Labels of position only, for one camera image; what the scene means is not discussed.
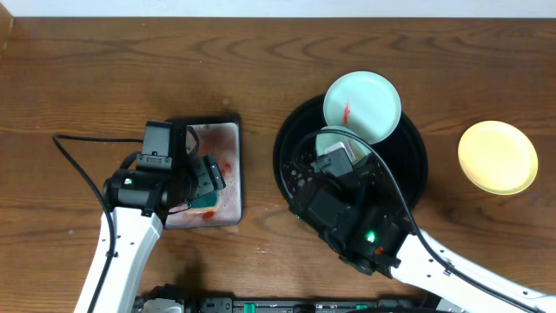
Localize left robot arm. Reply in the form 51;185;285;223
76;122;226;312

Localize yellow plate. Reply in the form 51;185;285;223
457;120;539;196

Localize black round tray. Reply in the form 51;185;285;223
272;93;429;227

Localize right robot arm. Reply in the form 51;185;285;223
290;157;555;312

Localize green scrubbing sponge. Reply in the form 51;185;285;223
187;191;219;214

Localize left black cable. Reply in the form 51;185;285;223
51;133;144;313

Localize light blue plate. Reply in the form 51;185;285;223
315;133;371;164
322;71;402;144

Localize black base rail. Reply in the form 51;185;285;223
131;284;438;313

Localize black cable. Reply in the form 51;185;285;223
289;128;544;313
51;133;144;313

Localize right black cable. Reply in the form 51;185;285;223
289;128;544;313

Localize black rectangular soapy tray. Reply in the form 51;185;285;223
166;114;243;230

